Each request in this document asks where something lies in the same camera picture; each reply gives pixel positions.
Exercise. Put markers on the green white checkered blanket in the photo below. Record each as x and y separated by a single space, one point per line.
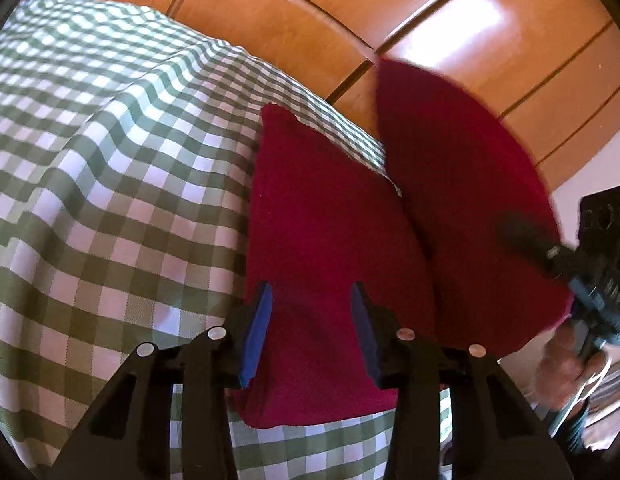
110 170

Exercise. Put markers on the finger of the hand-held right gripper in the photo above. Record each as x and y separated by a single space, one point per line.
532 242

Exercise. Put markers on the wooden panelled wardrobe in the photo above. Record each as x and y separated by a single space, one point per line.
440 25

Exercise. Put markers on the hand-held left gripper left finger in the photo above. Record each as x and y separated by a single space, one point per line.
257 332

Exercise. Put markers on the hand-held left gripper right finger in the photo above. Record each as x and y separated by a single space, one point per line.
362 332

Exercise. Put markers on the person's right hand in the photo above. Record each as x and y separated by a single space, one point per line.
560 370

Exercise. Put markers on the magenta red shirt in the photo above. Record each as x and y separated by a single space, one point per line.
330 260

